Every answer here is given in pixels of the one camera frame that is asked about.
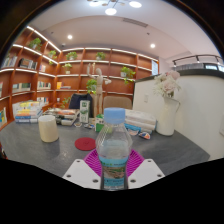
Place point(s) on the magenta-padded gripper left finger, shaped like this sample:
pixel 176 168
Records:
pixel 80 173

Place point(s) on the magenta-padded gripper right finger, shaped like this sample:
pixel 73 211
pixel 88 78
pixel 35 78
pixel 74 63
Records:
pixel 146 173

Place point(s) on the clear water bottle blue cap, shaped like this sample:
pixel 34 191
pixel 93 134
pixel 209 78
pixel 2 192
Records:
pixel 113 146

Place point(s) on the flat round red coaster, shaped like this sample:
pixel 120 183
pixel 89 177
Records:
pixel 85 144

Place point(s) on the small colourful snack packet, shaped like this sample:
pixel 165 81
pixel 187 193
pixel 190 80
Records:
pixel 77 124
pixel 89 126
pixel 134 132
pixel 144 135

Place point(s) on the blue white tissue pack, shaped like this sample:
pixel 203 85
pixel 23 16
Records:
pixel 131 127

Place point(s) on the cream cup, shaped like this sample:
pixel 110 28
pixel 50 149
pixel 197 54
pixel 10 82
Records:
pixel 48 130

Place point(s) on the dark book stack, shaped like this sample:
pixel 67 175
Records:
pixel 63 116

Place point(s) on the white vase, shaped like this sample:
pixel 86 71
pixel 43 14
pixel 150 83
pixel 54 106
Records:
pixel 166 116

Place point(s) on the dark chair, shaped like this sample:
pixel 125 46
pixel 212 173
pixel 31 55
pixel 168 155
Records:
pixel 78 101

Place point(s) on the wooden artist mannequin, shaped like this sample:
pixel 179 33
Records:
pixel 99 93

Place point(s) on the orange wooden shelf unit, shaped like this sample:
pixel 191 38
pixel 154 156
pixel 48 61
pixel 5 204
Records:
pixel 76 68

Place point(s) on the grey curtain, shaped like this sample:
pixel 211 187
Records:
pixel 190 67

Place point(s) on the window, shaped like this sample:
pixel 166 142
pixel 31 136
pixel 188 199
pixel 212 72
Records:
pixel 213 67

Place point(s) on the recessed ceiling lights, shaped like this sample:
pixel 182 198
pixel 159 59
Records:
pixel 70 37

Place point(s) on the ceiling air vent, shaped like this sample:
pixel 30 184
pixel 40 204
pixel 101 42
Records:
pixel 135 22

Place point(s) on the white wall socket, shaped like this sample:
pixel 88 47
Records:
pixel 146 98

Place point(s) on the black track light rail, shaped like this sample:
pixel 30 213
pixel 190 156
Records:
pixel 196 57

